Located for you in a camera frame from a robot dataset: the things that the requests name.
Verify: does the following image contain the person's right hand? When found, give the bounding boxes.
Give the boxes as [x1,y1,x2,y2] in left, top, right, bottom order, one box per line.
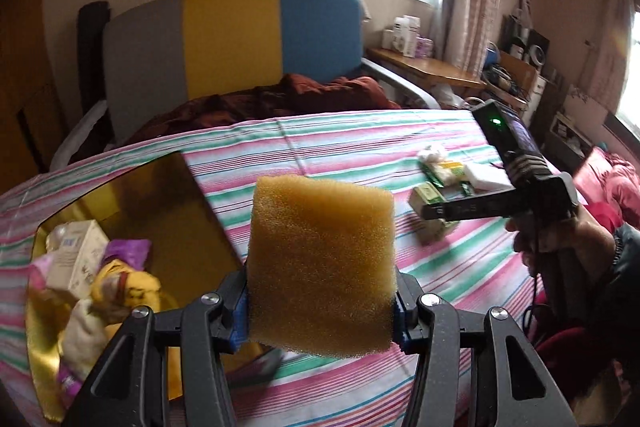
[506,206,616,281]

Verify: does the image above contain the white boxes on desk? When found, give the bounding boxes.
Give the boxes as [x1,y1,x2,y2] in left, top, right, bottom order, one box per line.
[382,15,434,58]

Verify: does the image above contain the yellow tiger plush toy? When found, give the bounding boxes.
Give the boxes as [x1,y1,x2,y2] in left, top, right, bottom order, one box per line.
[90,260,162,324]

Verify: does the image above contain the pink plastic cup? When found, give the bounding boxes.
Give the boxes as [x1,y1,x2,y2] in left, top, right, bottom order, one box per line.
[28,253,54,291]

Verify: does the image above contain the small green cardboard box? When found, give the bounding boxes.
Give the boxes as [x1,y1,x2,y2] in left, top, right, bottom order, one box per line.
[408,182,459,244]

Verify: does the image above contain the purple ribbon bow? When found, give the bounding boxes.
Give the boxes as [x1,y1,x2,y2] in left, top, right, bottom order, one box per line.
[101,239,152,271]

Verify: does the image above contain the black rolled mat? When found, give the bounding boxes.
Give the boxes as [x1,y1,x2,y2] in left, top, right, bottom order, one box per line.
[76,1,111,114]

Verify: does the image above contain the dark red blanket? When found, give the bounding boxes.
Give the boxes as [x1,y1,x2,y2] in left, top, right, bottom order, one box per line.
[125,74,400,145]

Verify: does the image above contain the striped bed sheet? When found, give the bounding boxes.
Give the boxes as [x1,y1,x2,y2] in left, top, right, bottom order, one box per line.
[1,109,533,426]

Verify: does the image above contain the white foam block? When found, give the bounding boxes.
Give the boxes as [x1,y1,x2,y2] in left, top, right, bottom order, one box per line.
[463,162,513,192]

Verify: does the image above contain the yellow sponge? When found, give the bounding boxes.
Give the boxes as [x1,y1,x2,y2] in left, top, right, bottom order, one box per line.
[245,176,396,358]

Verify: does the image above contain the wooden wardrobe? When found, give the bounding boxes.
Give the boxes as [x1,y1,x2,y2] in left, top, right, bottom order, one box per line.
[1,0,68,192]

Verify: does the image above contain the gold metal tray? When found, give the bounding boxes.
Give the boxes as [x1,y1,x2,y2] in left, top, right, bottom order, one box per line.
[25,153,241,425]

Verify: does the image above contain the wooden bedside desk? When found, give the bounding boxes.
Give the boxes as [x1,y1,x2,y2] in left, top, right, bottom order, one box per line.
[366,49,486,91]

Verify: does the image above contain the cream cardboard box with barcode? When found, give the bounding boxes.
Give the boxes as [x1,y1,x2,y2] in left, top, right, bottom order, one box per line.
[46,220,108,303]

